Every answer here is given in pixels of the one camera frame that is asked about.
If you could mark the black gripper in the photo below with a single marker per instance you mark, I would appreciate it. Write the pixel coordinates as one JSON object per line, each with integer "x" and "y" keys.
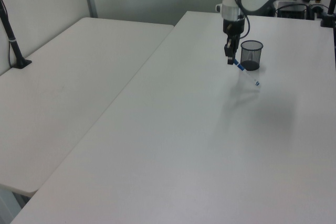
{"x": 235, "y": 26}

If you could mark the black camera pole with base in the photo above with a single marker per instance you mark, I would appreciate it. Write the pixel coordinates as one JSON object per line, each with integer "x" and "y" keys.
{"x": 13, "y": 45}

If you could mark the black electronics box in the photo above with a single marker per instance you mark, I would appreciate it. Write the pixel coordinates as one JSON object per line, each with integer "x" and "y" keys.
{"x": 291, "y": 10}

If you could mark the black clamp-mounted camera pole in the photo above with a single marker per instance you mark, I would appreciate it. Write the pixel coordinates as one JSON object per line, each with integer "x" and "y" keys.
{"x": 328, "y": 18}

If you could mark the white control box with button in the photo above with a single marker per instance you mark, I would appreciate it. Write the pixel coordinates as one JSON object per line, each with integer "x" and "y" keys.
{"x": 316, "y": 7}

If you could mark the black mesh pen cup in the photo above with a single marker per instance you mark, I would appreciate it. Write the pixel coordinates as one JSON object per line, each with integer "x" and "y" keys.
{"x": 251, "y": 56}

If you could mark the blue and white marker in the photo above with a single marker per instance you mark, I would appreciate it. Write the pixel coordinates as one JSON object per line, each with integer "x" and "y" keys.
{"x": 248, "y": 75}

